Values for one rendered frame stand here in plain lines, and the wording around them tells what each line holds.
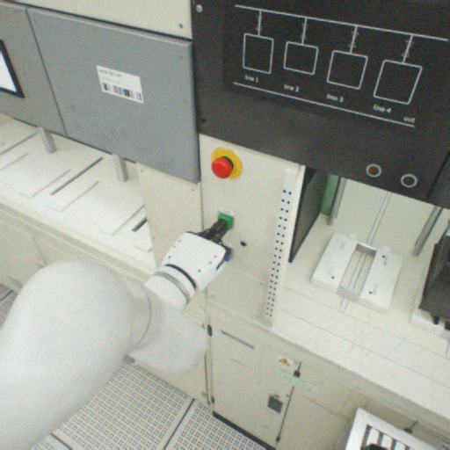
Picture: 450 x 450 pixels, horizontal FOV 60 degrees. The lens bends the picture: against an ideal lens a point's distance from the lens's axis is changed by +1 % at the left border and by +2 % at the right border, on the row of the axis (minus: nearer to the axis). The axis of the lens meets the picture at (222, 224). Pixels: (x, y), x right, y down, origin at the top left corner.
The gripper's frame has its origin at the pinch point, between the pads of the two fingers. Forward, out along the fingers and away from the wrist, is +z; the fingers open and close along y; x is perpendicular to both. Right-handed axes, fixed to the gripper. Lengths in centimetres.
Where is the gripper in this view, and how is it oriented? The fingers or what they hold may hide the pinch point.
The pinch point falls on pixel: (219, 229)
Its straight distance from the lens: 81.6
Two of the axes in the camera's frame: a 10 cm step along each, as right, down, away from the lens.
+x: 0.0, -7.2, -7.0
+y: 8.7, 3.5, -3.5
